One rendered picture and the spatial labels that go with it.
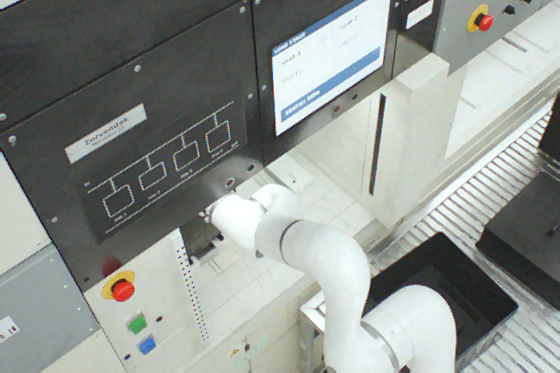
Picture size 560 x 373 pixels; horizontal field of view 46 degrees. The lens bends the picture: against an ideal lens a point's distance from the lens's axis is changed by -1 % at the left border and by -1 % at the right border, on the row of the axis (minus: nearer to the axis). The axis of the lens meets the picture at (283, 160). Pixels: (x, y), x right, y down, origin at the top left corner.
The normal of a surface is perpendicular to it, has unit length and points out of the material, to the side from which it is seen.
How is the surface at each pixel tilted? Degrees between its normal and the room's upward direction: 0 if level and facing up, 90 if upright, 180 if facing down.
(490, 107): 0
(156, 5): 90
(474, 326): 0
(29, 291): 90
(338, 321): 50
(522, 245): 0
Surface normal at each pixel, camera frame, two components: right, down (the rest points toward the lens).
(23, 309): 0.65, 0.58
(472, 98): -0.03, -0.63
